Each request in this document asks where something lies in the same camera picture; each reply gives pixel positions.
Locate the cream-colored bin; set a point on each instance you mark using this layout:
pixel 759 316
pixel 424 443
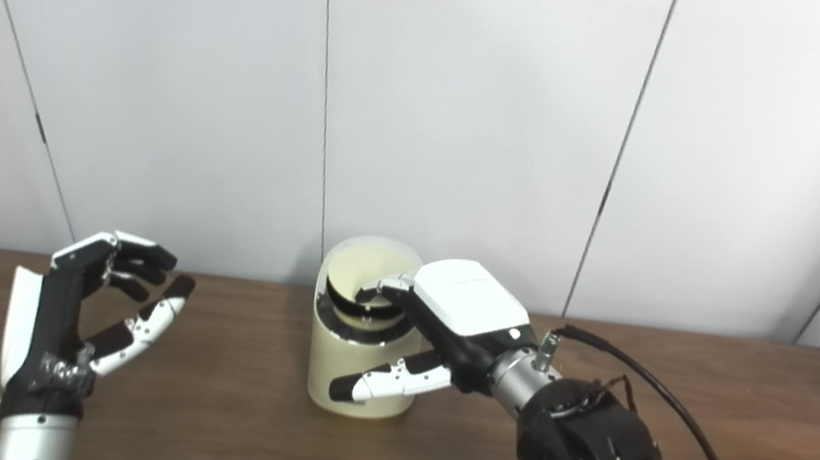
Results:
pixel 336 358

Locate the round cream bin lid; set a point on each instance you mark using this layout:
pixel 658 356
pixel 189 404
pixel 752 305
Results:
pixel 358 271

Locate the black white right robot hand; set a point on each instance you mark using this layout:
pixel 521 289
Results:
pixel 472 306

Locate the black bin liner bag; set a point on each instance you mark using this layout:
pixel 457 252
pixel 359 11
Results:
pixel 361 331

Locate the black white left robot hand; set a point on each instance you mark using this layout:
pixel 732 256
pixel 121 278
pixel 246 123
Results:
pixel 51 338

